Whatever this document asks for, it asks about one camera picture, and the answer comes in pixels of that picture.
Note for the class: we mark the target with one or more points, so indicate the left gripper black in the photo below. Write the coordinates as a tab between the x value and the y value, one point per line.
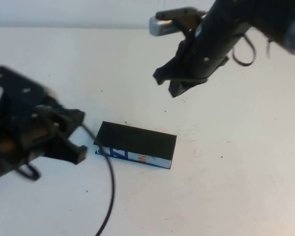
34	132

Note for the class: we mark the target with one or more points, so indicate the black glasses case box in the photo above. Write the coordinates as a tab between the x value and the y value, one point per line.
137	140

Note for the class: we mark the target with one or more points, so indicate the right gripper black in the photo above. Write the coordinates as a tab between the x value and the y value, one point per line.
206	49

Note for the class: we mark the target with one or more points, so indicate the wrist camera bracket black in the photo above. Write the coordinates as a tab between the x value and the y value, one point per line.
186	22
12	81

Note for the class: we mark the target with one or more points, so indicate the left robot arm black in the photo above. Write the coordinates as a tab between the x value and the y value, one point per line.
0	162

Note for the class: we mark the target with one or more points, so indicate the left wrist camera bracket black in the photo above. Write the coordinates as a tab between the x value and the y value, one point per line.
12	81

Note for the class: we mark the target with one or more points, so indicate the right wrist camera bracket black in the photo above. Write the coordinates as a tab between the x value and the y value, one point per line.
186	22

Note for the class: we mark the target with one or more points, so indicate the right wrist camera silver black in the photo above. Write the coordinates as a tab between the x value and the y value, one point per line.
162	25

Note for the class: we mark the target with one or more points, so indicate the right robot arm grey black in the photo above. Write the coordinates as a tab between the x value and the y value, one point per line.
260	14

